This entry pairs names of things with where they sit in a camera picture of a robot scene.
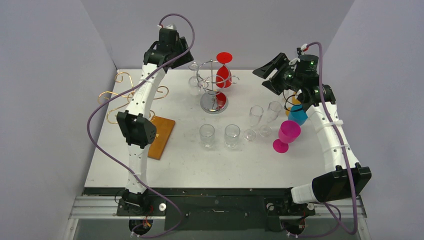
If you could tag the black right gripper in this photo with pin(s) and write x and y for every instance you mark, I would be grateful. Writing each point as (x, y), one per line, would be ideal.
(276, 74)

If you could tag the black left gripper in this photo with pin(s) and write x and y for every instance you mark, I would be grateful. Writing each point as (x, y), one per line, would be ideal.
(186, 58)

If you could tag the yellow wine glass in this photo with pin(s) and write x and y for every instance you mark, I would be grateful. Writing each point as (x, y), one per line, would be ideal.
(290, 102)

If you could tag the clear glass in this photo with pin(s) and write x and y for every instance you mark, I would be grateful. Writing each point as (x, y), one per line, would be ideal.
(207, 135)
(273, 110)

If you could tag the blue wine glass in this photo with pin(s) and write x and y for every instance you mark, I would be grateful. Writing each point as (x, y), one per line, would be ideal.
(297, 114)

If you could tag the clear champagne flute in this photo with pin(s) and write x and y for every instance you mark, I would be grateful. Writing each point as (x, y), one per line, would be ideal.
(254, 118)

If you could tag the clear glass silver rack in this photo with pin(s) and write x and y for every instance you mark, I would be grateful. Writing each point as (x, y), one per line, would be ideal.
(193, 83)

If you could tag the pink wine glass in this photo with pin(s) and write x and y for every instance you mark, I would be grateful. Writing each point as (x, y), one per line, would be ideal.
(288, 132)

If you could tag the red wine glass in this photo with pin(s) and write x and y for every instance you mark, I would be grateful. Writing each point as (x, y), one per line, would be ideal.
(224, 71)

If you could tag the clear etched goblet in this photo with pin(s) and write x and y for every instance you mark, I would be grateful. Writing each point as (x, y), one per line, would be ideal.
(231, 135)

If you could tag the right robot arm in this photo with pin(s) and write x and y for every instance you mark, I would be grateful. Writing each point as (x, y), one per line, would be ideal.
(344, 176)

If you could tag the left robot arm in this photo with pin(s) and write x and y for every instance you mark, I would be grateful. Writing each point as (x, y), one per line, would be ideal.
(169, 51)

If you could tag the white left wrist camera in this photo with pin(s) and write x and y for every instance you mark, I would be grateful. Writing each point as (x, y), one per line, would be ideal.
(166, 28)

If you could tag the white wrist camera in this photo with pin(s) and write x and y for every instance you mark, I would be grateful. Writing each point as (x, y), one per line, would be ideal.
(166, 28)
(300, 52)

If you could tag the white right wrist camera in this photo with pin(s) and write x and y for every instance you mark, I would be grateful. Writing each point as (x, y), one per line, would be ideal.
(300, 52)

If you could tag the silver wire glass rack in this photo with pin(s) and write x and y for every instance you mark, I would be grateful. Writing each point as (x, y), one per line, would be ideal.
(214, 101)

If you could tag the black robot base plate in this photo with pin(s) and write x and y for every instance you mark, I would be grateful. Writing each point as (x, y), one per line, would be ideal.
(209, 209)

